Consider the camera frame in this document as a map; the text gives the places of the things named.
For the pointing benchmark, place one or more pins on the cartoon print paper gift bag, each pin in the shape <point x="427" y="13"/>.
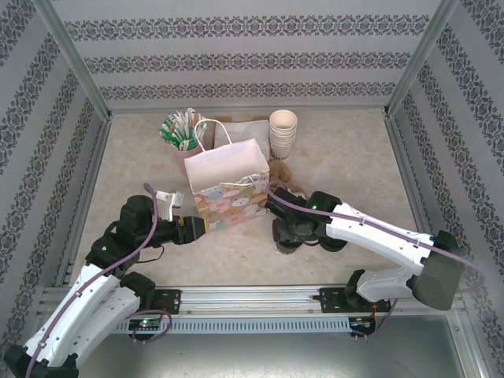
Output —
<point x="228" y="204"/>

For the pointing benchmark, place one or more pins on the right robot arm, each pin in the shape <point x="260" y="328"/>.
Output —
<point x="378" y="236"/>

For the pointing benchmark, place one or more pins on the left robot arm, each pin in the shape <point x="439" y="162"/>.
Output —
<point x="78" y="311"/>

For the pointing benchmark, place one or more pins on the black cup lid stack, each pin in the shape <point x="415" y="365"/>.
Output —
<point x="334" y="245"/>

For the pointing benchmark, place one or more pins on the brown pulp cup carrier stack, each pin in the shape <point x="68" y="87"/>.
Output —
<point x="281" y="171"/>

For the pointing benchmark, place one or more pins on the pink straw holder cup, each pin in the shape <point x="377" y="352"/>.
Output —
<point x="182" y="157"/>

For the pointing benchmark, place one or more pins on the white paper napkin stack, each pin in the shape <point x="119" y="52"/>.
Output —
<point x="244" y="132"/>

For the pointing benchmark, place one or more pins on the white paper cup stack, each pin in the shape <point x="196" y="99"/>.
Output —
<point x="282" y="120"/>

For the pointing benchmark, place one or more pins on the grey metal sheet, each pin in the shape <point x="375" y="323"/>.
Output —
<point x="252" y="358"/>

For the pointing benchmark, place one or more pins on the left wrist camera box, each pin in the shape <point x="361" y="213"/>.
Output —
<point x="171" y="201"/>

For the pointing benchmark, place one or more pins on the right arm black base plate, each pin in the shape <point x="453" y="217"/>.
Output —
<point x="330" y="301"/>

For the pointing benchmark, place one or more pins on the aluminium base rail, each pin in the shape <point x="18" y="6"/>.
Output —
<point x="252" y="299"/>

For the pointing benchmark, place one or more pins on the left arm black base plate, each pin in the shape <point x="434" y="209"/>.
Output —
<point x="171" y="301"/>

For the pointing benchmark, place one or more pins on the aluminium side rail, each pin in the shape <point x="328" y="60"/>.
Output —
<point x="93" y="169"/>
<point x="405" y="169"/>

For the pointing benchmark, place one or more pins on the aluminium frame post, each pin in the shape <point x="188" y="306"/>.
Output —
<point x="71" y="55"/>
<point x="423" y="55"/>

